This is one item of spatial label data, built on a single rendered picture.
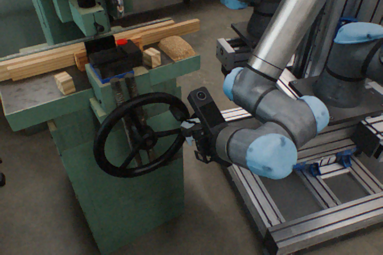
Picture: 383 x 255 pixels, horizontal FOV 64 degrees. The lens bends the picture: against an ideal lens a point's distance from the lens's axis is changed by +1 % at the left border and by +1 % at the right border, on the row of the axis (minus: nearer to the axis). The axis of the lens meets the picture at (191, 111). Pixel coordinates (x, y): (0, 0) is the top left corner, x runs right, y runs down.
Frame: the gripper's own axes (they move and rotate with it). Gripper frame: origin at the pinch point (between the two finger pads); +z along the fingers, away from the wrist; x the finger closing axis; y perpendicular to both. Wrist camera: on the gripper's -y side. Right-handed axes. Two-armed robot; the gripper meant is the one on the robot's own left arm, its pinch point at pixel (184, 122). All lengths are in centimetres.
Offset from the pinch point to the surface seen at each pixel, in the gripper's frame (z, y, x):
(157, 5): 278, -67, 124
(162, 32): 30.9, -24.8, 14.2
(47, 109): 20.1, -12.7, -29.8
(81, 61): 26.0, -22.7, -16.2
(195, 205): 65, 63, 19
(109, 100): 10.3, -10.6, -14.9
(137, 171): 13.4, 12.4, -13.5
